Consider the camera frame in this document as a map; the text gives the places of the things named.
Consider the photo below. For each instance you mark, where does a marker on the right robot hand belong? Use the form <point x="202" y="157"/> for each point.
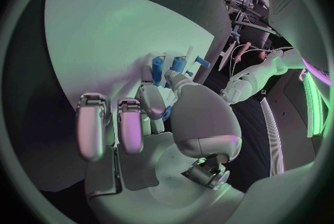
<point x="201" y="115"/>

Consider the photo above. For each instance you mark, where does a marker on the blue plug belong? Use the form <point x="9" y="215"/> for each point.
<point x="167" y="114"/>

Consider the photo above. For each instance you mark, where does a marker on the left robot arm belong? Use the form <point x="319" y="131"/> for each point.
<point x="255" y="77"/>

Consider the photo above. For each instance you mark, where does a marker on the white task board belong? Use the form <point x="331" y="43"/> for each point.
<point x="109" y="40"/>

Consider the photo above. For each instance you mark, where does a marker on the small blue peg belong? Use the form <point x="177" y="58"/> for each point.
<point x="190" y="73"/>

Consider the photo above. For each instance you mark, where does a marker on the blue long cylinder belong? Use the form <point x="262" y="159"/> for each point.
<point x="157" y="71"/>
<point x="178" y="64"/>

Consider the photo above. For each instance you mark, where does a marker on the person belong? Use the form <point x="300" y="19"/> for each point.
<point x="244" y="49"/>

